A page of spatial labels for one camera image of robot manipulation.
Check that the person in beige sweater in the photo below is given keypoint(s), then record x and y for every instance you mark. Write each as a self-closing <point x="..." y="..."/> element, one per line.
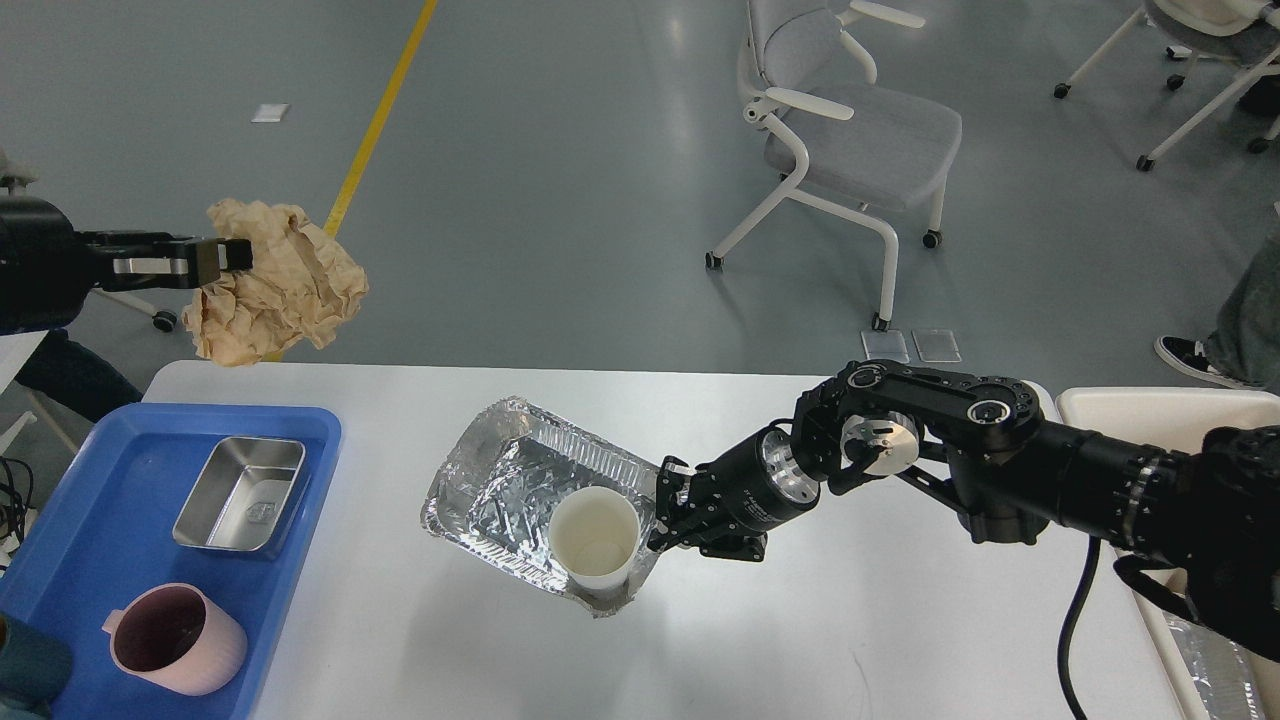
<point x="75" y="377"/>

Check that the pink ribbed mug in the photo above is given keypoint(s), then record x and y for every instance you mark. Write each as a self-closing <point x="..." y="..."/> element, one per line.
<point x="174" y="636"/>

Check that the white side table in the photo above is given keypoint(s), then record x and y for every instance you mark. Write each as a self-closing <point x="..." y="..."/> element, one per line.
<point x="15" y="351"/>

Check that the left floor outlet plate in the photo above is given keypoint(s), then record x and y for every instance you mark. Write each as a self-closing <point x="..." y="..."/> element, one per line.
<point x="887" y="345"/>

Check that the floor outlet plate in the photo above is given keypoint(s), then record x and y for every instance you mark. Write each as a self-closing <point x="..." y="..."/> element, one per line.
<point x="887" y="345"/>
<point x="936" y="346"/>

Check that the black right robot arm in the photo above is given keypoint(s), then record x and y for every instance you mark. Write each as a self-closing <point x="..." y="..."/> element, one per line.
<point x="1197" y="533"/>

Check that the brown paper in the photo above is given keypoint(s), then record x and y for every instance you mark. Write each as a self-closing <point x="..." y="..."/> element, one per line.
<point x="302" y="286"/>

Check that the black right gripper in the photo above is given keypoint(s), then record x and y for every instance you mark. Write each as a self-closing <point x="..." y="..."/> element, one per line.
<point x="727" y="506"/>

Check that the grey white office chair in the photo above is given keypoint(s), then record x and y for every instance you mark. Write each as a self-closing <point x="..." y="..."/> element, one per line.
<point x="841" y="142"/>

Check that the foil tray in bin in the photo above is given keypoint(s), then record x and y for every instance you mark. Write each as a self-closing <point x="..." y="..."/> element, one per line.
<point x="1213" y="677"/>

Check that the cream paper cup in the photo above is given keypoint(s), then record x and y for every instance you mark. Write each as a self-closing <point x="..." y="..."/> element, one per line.
<point x="594" y="534"/>

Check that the aluminium foil tray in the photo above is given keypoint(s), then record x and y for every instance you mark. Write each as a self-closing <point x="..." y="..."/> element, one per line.
<point x="497" y="490"/>

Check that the cream plastic bin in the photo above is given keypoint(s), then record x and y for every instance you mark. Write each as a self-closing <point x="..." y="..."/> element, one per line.
<point x="1174" y="419"/>

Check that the white paper scrap on floor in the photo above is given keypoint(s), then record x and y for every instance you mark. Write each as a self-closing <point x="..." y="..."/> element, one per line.
<point x="270" y="113"/>

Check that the seated person leg and shoe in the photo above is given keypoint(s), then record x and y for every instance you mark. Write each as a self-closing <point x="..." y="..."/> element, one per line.
<point x="1242" y="351"/>

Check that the small stainless steel tray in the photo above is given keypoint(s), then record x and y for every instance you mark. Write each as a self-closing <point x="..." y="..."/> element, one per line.
<point x="244" y="498"/>

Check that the right floor outlet plate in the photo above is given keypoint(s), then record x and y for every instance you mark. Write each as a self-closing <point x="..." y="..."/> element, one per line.
<point x="936" y="346"/>

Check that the blue plastic tray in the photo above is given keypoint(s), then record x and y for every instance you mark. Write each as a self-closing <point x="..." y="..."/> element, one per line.
<point x="106" y="536"/>

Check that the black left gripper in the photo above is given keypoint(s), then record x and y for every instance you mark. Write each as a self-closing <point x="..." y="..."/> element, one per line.
<point x="48" y="267"/>

